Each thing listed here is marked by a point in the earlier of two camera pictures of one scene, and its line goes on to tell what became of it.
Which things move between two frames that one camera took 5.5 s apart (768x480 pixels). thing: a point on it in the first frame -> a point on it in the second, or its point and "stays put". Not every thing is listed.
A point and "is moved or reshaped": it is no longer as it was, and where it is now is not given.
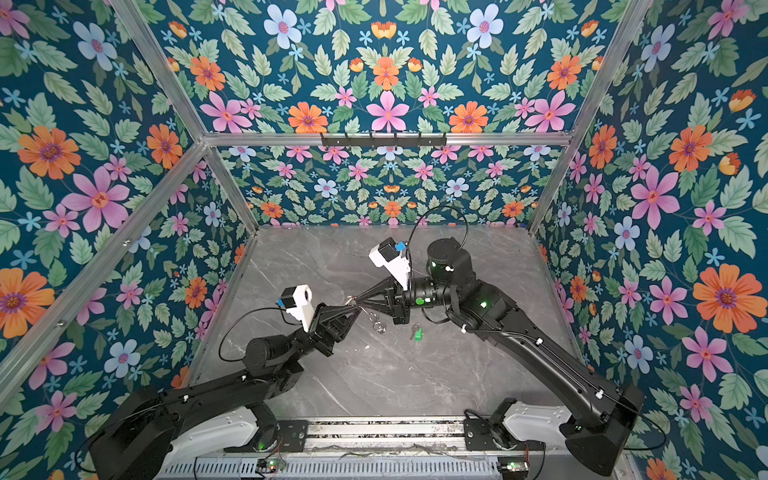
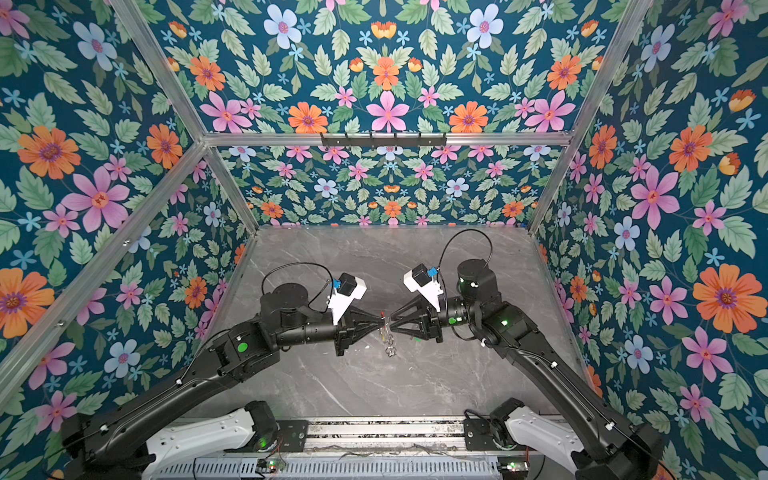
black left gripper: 328,326 -> 347,328
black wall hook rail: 384,141 stays put
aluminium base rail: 386,434 stays put
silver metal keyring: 378,325 is moved or reshaped
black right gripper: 396,307 -> 430,322
